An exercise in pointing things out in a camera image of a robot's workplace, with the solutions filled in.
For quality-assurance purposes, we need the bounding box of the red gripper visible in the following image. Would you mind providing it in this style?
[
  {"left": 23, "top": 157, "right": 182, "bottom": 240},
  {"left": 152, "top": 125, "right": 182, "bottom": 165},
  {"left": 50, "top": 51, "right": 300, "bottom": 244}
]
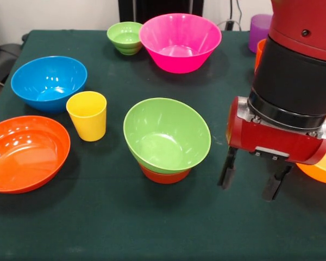
[{"left": 217, "top": 96, "right": 326, "bottom": 202}]

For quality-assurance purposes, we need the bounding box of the large yellow-orange bowl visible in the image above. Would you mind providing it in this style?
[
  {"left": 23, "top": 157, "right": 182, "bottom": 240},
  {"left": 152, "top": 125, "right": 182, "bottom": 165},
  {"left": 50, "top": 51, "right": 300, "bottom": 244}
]
[{"left": 296, "top": 103, "right": 326, "bottom": 185}]

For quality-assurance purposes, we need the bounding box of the small orange bowl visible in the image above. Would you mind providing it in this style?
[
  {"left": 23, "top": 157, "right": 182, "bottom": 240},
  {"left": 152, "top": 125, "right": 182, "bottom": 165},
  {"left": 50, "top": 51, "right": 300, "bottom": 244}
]
[{"left": 138, "top": 162, "right": 191, "bottom": 185}]

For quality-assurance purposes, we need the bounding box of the large green bowl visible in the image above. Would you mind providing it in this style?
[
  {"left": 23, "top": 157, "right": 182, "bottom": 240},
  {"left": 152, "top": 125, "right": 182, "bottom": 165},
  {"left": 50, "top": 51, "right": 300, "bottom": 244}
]
[{"left": 123, "top": 97, "right": 212, "bottom": 175}]

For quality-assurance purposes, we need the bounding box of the small green ribbed bowl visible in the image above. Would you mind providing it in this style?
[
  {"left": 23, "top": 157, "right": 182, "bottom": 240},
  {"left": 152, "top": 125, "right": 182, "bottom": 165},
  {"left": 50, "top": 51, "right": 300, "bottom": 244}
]
[{"left": 106, "top": 21, "right": 143, "bottom": 56}]

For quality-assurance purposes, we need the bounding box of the dark green tablecloth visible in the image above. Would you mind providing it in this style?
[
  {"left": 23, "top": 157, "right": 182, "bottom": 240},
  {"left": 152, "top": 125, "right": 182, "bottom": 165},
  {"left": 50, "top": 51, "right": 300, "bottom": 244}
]
[{"left": 0, "top": 29, "right": 326, "bottom": 261}]

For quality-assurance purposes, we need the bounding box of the orange cup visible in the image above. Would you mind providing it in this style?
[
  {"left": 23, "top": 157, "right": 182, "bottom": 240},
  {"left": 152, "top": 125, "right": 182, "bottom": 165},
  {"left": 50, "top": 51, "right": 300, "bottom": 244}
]
[{"left": 254, "top": 39, "right": 267, "bottom": 73}]

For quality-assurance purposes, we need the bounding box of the purple cup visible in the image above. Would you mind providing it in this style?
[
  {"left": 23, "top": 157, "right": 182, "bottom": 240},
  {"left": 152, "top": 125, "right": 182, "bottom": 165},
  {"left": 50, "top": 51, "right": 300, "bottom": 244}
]
[{"left": 248, "top": 14, "right": 273, "bottom": 53}]

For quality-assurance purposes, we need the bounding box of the large pink bowl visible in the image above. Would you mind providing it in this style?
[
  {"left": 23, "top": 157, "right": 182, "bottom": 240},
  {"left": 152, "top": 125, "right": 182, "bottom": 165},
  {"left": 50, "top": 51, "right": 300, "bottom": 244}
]
[{"left": 139, "top": 13, "right": 223, "bottom": 74}]

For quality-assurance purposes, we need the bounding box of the yellow cup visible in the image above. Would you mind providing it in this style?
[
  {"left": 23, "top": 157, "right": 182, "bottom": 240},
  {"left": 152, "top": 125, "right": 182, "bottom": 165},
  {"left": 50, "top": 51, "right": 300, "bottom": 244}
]
[{"left": 66, "top": 91, "right": 108, "bottom": 142}]

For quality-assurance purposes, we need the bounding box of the blue bowl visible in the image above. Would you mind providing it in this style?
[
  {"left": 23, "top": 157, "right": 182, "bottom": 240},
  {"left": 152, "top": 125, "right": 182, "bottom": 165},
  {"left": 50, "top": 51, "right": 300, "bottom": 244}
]
[{"left": 10, "top": 56, "right": 88, "bottom": 115}]

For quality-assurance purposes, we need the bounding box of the wide shallow orange bowl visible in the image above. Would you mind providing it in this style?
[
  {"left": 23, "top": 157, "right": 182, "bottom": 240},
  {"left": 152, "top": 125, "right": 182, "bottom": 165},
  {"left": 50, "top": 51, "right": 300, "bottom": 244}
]
[{"left": 0, "top": 115, "right": 71, "bottom": 195}]

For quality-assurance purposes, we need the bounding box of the dark grey chair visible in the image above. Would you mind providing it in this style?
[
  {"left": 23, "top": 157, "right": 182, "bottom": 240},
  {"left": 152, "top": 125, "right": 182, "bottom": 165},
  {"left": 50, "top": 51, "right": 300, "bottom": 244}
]
[{"left": 0, "top": 42, "right": 23, "bottom": 85}]

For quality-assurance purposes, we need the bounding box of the black hanging cable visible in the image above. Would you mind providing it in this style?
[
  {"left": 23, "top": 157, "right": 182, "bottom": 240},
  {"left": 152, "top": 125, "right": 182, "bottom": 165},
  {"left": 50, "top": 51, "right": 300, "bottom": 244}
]
[{"left": 235, "top": 0, "right": 244, "bottom": 31}]

